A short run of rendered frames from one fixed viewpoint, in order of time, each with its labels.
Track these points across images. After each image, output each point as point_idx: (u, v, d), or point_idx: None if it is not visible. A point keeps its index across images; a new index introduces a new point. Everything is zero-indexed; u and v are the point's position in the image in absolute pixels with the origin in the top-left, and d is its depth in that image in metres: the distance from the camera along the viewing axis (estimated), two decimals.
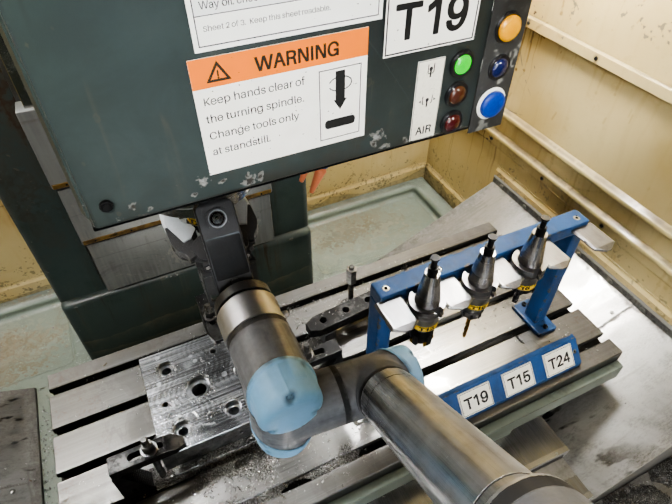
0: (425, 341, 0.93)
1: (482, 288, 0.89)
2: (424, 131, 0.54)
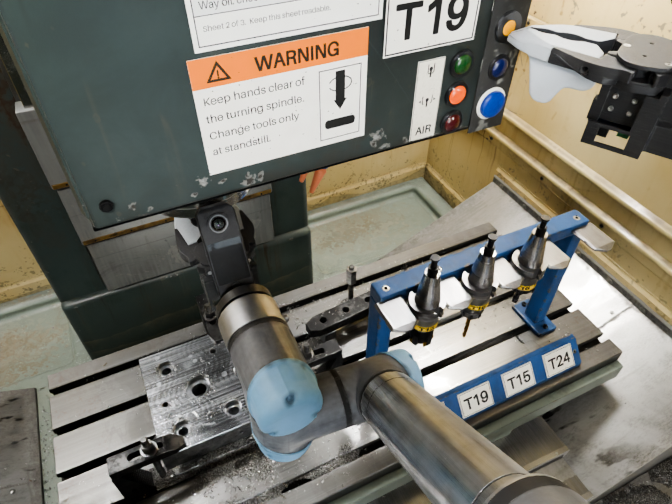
0: (425, 341, 0.93)
1: (482, 288, 0.89)
2: (424, 131, 0.54)
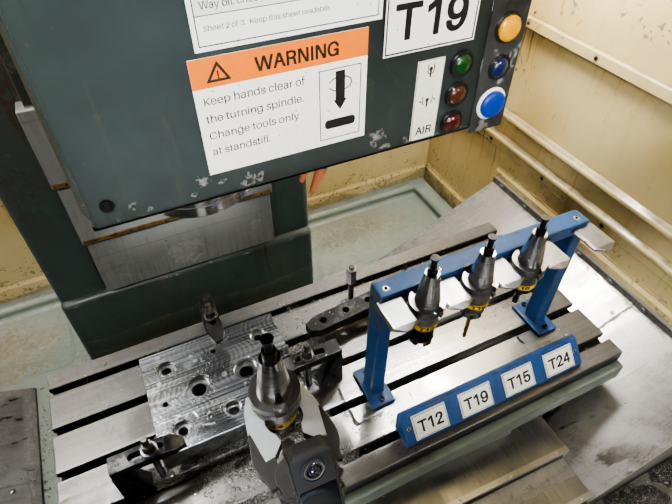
0: (425, 341, 0.93)
1: (482, 288, 0.89)
2: (424, 131, 0.54)
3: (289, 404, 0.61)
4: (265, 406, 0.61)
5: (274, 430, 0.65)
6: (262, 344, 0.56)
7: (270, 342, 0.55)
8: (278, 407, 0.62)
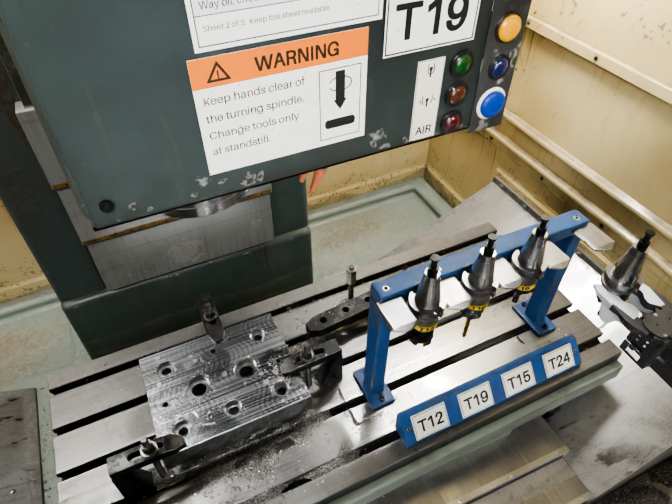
0: (425, 341, 0.93)
1: (482, 288, 0.89)
2: (424, 131, 0.54)
3: (640, 283, 0.90)
4: (625, 284, 0.90)
5: None
6: (645, 236, 0.85)
7: (654, 234, 0.84)
8: (631, 286, 0.90)
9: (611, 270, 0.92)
